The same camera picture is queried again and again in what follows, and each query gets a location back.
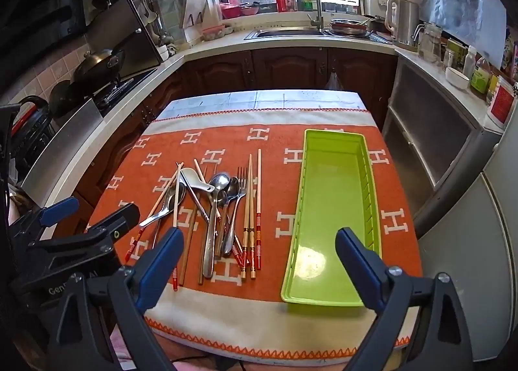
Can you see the black frying pan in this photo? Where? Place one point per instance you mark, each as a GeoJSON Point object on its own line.
{"type": "Point", "coordinates": [104, 64]}

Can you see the steel electric kettle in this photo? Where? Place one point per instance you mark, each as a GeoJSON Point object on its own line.
{"type": "Point", "coordinates": [402, 18]}

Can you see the orange H-pattern cloth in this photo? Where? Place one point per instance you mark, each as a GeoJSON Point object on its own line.
{"type": "Point", "coordinates": [248, 319]}

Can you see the white bowl on counter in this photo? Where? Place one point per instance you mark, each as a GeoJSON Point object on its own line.
{"type": "Point", "coordinates": [456, 78]}

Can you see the steel fork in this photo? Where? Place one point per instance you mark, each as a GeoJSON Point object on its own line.
{"type": "Point", "coordinates": [242, 177]}

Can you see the steel soup spoon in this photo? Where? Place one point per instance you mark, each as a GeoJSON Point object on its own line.
{"type": "Point", "coordinates": [170, 202]}

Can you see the grey metal cabinet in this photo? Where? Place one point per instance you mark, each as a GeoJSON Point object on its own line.
{"type": "Point", "coordinates": [439, 136]}

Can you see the steel chopstick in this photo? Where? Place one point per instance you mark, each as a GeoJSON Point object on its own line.
{"type": "Point", "coordinates": [193, 196]}

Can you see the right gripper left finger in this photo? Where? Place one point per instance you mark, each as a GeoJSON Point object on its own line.
{"type": "Point", "coordinates": [137, 289]}

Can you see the small steel spoon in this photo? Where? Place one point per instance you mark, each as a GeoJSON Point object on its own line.
{"type": "Point", "coordinates": [228, 201]}

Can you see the chrome kitchen faucet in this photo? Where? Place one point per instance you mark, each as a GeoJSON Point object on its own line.
{"type": "Point", "coordinates": [313, 3]}

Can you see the white ceramic soup spoon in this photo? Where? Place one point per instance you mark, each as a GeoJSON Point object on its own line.
{"type": "Point", "coordinates": [189, 177]}

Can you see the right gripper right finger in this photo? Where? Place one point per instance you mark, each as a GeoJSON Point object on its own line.
{"type": "Point", "coordinates": [384, 290]}

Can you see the bamboo chopstick red end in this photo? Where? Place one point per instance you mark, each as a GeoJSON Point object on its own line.
{"type": "Point", "coordinates": [246, 220]}
{"type": "Point", "coordinates": [251, 217]}
{"type": "Point", "coordinates": [258, 214]}

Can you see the green plastic utensil tray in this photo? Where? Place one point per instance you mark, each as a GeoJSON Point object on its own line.
{"type": "Point", "coordinates": [336, 189]}

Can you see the large steel spoon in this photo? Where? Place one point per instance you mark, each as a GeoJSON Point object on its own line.
{"type": "Point", "coordinates": [220, 181]}

